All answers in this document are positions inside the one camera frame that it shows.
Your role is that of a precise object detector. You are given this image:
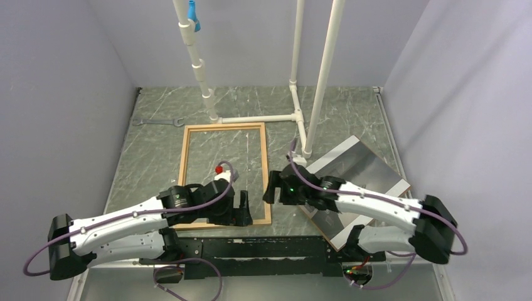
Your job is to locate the glossy photo board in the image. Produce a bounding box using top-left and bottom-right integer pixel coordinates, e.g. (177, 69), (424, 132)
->
(300, 135), (411, 251)

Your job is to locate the wooden picture frame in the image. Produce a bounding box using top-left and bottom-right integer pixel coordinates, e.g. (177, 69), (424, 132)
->
(173, 122), (272, 231)

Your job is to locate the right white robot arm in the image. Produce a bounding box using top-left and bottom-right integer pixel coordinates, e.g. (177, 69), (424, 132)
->
(263, 164), (463, 265)

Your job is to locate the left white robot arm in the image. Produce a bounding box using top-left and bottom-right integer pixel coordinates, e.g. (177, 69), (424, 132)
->
(48, 179), (253, 280)

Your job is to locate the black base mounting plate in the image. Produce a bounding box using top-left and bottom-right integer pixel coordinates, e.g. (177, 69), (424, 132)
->
(139, 236), (365, 277)

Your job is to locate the grey metal wrench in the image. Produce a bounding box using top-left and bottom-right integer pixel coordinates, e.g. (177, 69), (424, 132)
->
(131, 118), (184, 127)

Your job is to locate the white PVC pipe stand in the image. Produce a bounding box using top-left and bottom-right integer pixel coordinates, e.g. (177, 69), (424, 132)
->
(173, 0), (346, 160)

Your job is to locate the blue nozzle on pipe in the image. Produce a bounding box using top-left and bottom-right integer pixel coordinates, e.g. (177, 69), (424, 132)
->
(188, 0), (201, 32)

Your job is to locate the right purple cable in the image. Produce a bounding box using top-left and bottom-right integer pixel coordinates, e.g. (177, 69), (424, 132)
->
(289, 139), (469, 291)

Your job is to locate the purple cable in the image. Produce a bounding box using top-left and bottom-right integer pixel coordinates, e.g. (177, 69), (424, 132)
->
(289, 139), (469, 291)
(23, 161), (235, 301)

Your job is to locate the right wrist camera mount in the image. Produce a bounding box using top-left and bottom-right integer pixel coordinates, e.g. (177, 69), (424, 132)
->
(287, 152), (307, 167)

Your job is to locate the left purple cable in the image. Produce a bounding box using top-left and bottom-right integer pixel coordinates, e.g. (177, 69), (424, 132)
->
(23, 161), (235, 301)

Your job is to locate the aluminium rail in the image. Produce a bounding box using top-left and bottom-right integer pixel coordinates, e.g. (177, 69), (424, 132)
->
(68, 255), (454, 300)

